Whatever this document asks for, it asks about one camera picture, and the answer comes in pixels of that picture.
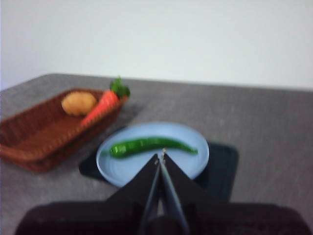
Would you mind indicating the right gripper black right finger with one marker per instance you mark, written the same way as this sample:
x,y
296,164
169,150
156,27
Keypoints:
x,y
183,188

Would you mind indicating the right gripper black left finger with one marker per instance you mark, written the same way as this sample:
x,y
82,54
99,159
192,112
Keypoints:
x,y
141,186

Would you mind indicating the long green chili pepper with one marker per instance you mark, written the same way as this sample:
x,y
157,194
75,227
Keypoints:
x,y
137,147

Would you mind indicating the round light blue plate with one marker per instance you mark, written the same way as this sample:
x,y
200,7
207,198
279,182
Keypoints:
x,y
122,169

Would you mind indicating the dark teal rectangular tray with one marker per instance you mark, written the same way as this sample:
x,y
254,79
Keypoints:
x,y
220,171

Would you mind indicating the orange carrot with green leaves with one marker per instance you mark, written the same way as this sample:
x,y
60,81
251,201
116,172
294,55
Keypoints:
x,y
105,102

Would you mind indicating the yellow-brown potato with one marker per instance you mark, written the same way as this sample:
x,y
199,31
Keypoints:
x,y
78,102

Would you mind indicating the brown woven wicker basket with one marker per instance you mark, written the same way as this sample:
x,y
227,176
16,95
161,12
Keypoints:
x,y
36,137

